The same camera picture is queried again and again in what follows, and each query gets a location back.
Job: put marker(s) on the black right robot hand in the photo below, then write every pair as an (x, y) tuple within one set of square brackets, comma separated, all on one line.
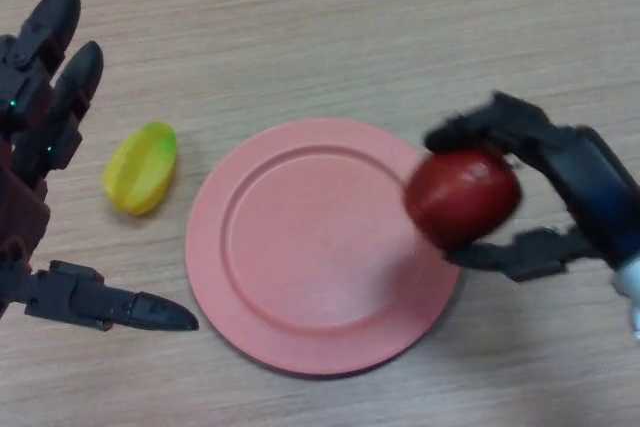
[(585, 182)]

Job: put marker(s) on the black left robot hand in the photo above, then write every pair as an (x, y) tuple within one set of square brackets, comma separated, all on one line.
[(30, 112)]

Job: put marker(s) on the red apple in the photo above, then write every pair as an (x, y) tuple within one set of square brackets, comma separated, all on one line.
[(460, 202)]

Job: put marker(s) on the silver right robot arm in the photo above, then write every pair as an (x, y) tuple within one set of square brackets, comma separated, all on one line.
[(631, 292)]

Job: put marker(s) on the pink round plate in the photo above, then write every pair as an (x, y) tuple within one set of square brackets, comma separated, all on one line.
[(310, 257)]

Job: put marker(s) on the yellow green starfruit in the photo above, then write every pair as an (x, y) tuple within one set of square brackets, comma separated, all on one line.
[(142, 172)]

